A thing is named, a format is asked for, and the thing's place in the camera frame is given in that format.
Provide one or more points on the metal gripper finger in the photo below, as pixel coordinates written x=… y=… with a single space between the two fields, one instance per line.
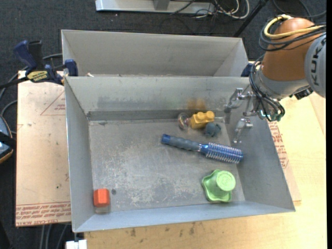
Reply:
x=238 y=94
x=245 y=124

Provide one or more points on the dark grey toy animal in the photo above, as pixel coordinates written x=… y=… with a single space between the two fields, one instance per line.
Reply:
x=212 y=129

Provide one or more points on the yellow toy brick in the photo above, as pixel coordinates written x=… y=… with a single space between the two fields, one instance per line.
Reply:
x=201 y=119

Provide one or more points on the blue hairbrush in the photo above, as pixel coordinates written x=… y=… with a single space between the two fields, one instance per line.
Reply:
x=199 y=148

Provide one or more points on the clear glass ball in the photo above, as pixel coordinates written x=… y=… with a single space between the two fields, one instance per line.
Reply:
x=183 y=121

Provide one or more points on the green plastic cup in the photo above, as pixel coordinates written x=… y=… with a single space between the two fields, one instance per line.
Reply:
x=219 y=185

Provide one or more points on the grey metal bin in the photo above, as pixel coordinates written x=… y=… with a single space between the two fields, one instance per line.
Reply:
x=145 y=165

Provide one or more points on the clear jar with orange cap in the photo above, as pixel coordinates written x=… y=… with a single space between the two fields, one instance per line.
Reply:
x=101 y=198

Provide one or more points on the brown cardboard board red print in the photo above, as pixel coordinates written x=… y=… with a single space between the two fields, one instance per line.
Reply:
x=41 y=152

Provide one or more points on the black cylinder on white bracket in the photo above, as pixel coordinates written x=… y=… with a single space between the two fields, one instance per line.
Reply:
x=302 y=93

